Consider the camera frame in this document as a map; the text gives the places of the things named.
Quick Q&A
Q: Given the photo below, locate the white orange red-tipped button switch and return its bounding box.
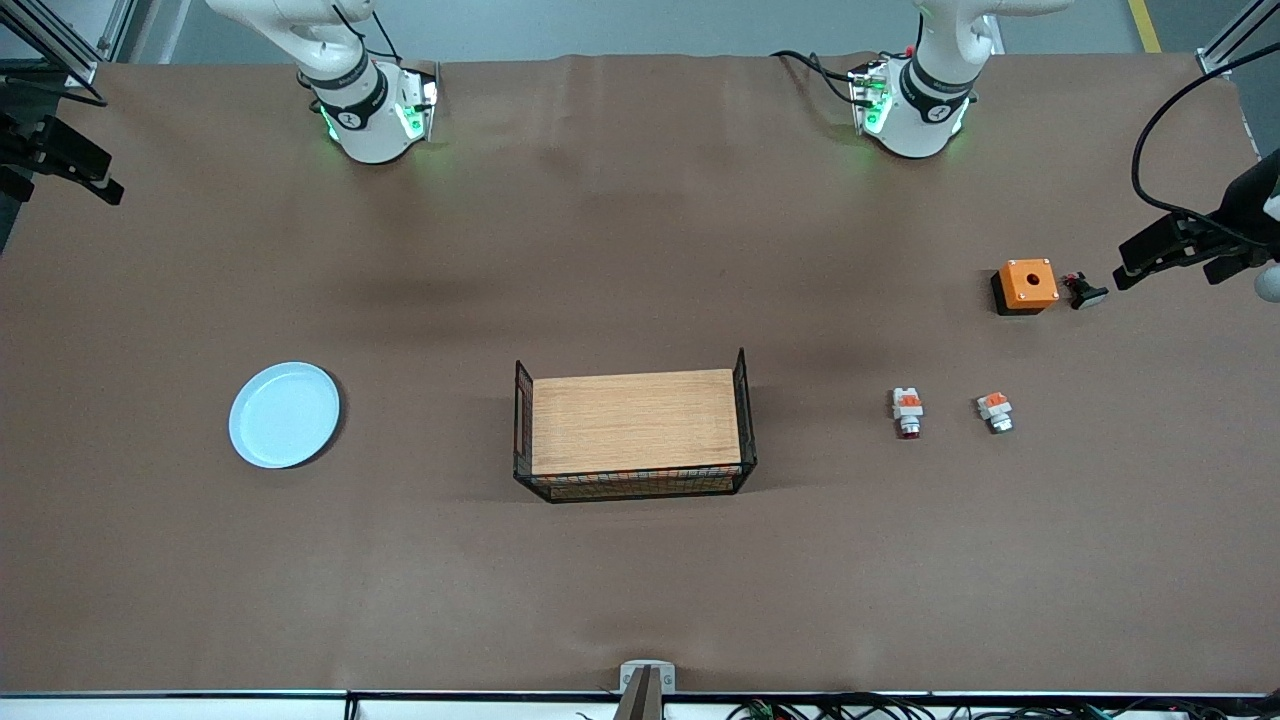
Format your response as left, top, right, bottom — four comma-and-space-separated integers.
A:
891, 385, 926, 441

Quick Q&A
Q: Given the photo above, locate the light blue round plate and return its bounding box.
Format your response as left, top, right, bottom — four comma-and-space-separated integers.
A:
228, 361, 342, 470

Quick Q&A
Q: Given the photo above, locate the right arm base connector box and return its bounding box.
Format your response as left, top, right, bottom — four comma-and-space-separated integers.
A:
395, 62, 441, 142

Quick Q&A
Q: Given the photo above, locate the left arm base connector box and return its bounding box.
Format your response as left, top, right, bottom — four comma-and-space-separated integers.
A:
849, 58, 893, 137

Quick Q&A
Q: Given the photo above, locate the black button with white cap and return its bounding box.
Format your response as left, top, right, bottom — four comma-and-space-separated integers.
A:
1062, 271, 1110, 311

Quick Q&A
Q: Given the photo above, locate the orange push-button box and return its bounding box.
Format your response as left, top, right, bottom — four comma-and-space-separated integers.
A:
990, 259, 1060, 317

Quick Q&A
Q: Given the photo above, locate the brown table cover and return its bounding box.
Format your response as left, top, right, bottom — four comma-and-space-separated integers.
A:
0, 50, 1280, 696

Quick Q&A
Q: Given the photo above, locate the wooden board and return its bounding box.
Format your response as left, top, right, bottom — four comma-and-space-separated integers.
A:
531, 369, 745, 476

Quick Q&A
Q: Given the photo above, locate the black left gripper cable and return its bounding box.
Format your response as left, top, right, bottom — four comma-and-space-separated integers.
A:
1131, 40, 1280, 247

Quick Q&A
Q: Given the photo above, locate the aluminium frame profile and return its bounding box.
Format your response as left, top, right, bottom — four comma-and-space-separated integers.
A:
1195, 0, 1280, 77
0, 0, 136, 88

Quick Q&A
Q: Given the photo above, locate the black right arm base cable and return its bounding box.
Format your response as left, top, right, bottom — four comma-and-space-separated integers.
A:
330, 0, 403, 65

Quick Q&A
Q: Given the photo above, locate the black arm base cable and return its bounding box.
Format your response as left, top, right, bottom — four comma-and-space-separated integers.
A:
770, 48, 863, 107
330, 0, 403, 65

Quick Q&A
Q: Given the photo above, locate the black left arm base cable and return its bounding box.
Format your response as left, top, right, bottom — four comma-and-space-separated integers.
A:
770, 48, 863, 107

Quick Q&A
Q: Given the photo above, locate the black cable bundle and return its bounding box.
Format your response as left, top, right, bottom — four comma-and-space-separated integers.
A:
725, 694, 1280, 720

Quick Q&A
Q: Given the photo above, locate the white table edge rail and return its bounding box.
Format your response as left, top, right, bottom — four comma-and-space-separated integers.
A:
0, 690, 1280, 720

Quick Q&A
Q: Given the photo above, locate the black wire basket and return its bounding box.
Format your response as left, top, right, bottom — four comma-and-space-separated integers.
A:
513, 347, 758, 504

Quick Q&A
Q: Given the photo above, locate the grey metal mount bracket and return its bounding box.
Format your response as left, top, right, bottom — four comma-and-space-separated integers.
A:
620, 660, 676, 696

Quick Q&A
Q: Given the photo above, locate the grey camera pole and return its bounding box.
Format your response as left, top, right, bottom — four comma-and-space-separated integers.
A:
612, 668, 666, 720

